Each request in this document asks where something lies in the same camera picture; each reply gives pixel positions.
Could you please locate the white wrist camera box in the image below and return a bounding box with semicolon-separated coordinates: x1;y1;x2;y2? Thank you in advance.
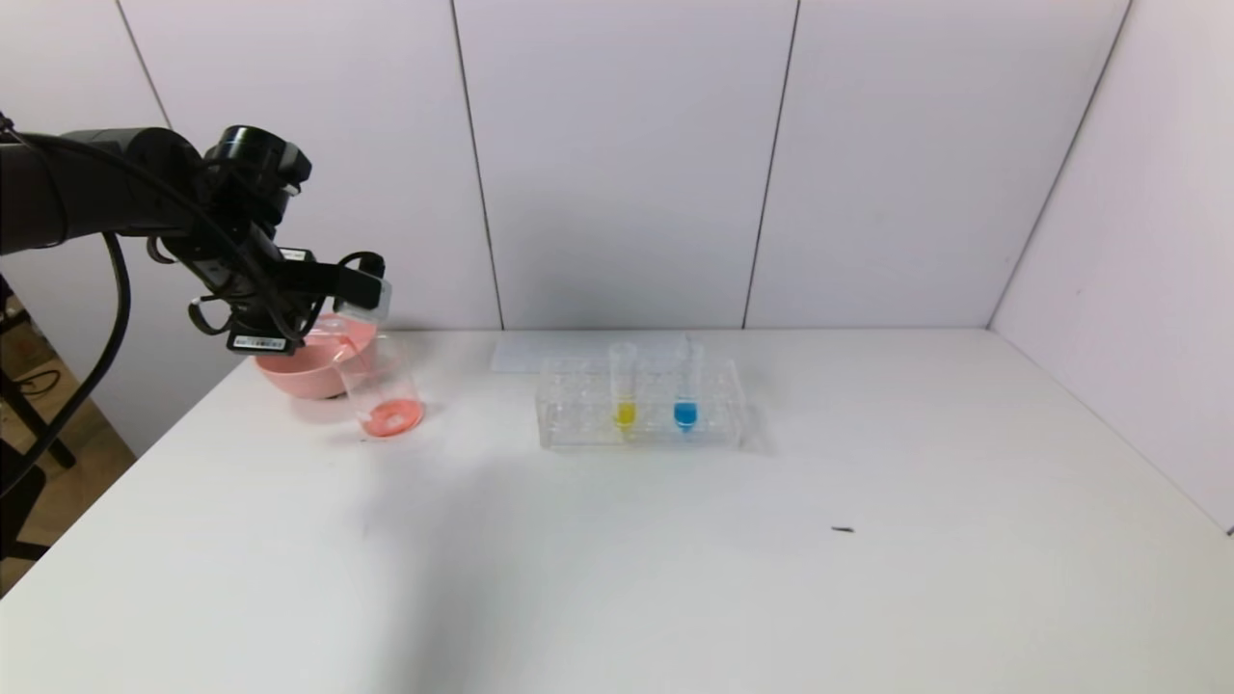
332;276;394;326

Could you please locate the white paper sheet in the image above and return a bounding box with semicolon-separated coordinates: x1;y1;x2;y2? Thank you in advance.
491;333;691;376

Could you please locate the clear acrylic test tube rack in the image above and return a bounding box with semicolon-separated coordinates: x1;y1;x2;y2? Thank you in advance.
536;353;746;453

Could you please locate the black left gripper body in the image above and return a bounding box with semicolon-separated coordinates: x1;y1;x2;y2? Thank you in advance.
195;223;306;357

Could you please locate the test tube with yellow pigment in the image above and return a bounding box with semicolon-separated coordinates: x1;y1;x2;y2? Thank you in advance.
607;340;639;433

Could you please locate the test tube with blue pigment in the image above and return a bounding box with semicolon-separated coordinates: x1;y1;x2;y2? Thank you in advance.
672;334;700;434

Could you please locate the pink plastic bowl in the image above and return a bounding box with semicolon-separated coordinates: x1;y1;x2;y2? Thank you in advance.
255;312;380;401

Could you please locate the clear glass beaker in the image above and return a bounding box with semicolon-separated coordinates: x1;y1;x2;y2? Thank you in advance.
334;332;427;441

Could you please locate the test tube with red pigment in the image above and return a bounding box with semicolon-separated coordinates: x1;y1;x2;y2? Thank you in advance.
306;315;380;366

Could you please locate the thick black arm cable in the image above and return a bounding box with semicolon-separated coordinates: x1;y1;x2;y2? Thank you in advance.
0;230;132;498

